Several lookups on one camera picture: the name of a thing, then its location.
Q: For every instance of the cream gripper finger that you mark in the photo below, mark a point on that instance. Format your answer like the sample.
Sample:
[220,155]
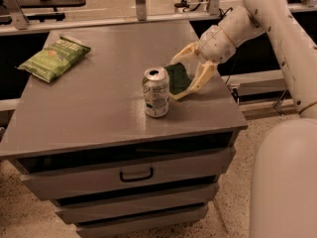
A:
[188,54]
[203,73]

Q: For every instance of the metal frame rail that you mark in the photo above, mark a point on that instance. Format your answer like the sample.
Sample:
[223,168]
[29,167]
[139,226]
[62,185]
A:
[15,19]

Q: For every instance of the grey drawer cabinet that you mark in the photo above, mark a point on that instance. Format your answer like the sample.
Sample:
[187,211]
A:
[71,138]

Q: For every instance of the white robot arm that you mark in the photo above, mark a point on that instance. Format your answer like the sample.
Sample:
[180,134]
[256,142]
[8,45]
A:
[284,177]

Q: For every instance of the black drawer handle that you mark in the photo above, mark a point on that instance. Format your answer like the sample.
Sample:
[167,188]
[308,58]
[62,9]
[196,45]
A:
[134,177]

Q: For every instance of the green chip bag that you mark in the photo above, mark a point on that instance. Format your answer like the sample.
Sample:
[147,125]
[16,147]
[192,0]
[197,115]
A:
[56,59]

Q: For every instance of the silver 7up soda can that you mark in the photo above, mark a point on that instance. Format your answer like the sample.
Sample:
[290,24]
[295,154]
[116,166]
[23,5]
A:
[156,91]

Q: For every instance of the green and yellow sponge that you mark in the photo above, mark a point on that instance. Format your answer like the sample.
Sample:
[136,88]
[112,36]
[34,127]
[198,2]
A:
[178,80]

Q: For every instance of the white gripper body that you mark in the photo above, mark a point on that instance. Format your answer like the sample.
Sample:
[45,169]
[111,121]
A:
[216,46]

